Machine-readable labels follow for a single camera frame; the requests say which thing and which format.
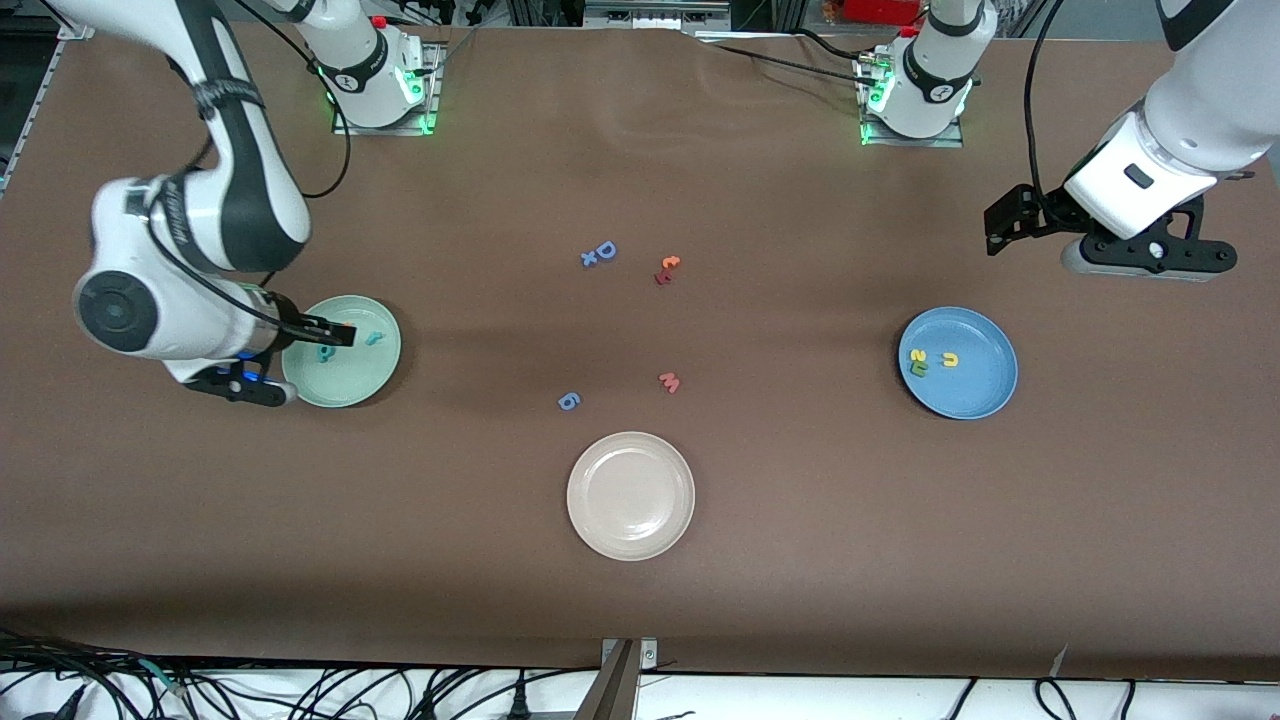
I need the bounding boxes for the light green plate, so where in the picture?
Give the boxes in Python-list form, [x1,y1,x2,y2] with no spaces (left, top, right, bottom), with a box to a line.
[281,294,403,409]

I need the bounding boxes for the blue plate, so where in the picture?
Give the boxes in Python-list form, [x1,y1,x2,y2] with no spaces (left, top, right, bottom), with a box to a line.
[897,306,1020,421]

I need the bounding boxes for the red box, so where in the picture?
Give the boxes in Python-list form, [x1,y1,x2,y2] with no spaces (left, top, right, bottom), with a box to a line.
[840,0,923,26]

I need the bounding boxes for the beige plate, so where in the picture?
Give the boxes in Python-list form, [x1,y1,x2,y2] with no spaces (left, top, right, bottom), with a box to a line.
[566,431,697,562]

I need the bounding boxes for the brown table cover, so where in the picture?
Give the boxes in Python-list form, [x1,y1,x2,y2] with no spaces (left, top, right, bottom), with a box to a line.
[0,18,1280,681]

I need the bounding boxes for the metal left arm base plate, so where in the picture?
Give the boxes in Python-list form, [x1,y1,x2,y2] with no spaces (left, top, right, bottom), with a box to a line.
[860,58,966,149]

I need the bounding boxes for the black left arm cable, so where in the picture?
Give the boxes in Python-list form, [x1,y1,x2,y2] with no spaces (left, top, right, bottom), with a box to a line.
[1022,0,1066,206]

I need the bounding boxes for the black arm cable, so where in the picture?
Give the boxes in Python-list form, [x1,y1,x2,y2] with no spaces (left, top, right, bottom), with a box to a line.
[145,0,353,336]
[1022,0,1066,206]

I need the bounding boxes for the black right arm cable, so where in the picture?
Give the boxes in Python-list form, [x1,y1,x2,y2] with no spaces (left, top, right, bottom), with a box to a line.
[145,0,353,336]

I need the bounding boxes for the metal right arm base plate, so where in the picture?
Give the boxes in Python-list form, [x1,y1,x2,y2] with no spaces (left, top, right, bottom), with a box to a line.
[333,45,443,136]

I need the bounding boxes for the short black table cable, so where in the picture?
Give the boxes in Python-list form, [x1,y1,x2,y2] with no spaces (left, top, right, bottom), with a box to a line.
[795,28,886,63]

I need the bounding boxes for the long black table cable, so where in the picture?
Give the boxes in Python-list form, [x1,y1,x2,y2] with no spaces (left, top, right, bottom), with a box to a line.
[700,40,876,86]

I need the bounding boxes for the silver frame rail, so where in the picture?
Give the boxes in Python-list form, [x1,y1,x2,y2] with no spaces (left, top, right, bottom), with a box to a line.
[583,0,731,31]

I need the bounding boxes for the tangled black cable bundle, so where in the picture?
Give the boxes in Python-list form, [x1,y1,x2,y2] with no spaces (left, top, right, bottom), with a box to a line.
[0,628,601,720]

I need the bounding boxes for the metal table edge bracket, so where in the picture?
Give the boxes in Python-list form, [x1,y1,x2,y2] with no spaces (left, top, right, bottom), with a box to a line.
[575,637,659,720]

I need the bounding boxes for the looped black floor cable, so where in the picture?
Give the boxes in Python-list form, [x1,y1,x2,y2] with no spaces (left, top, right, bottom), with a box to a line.
[1033,677,1079,720]

